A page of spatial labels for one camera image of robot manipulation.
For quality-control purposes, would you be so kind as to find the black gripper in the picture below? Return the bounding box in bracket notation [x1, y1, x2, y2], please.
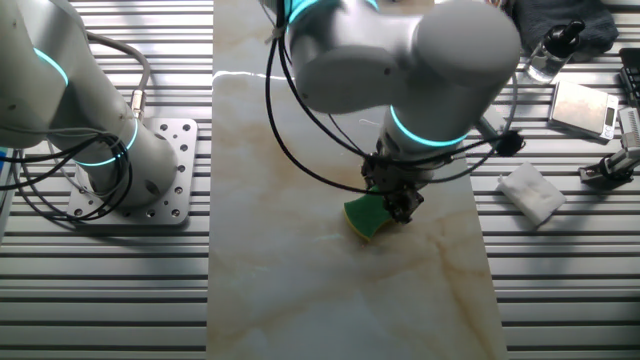
[360, 162, 427, 224]

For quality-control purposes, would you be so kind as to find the green and yellow sponge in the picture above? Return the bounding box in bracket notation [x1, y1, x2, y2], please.
[342, 185, 399, 243]

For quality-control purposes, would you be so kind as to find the marble pattern tile slab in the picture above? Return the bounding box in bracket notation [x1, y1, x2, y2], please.
[205, 0, 509, 360]

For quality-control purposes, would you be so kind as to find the folded white gauze pad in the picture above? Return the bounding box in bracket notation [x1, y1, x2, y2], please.
[496, 160, 568, 229]

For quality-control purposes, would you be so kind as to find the silver digital scale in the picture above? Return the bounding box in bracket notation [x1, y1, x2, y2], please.
[547, 79, 621, 141]

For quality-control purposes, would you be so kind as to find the clear spray bottle black head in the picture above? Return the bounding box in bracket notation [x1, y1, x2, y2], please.
[522, 18, 587, 85]

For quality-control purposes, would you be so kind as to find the black metal clamp tool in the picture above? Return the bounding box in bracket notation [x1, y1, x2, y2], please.
[578, 106, 640, 190]

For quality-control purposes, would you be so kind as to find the dark gray towel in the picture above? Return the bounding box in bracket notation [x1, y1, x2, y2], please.
[512, 0, 620, 64]

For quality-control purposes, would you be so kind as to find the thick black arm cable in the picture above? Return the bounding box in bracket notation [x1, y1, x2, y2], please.
[276, 0, 374, 160]
[263, 0, 386, 197]

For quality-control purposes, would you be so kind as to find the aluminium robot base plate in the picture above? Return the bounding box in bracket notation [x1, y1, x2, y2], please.
[66, 117, 199, 226]

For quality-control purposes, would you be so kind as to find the thick gray robot cable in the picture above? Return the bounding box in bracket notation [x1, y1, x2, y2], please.
[82, 30, 153, 124]

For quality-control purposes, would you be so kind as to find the looped black cable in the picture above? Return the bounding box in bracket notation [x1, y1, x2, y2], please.
[0, 124, 135, 224]

